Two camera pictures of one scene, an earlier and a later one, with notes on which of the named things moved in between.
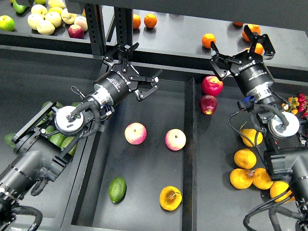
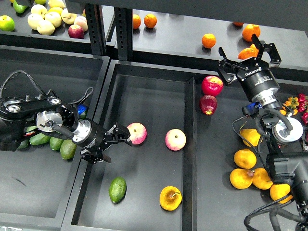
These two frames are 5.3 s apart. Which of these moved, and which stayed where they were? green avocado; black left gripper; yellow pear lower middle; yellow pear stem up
Moved: black left gripper
Stayed: green avocado; yellow pear lower middle; yellow pear stem up
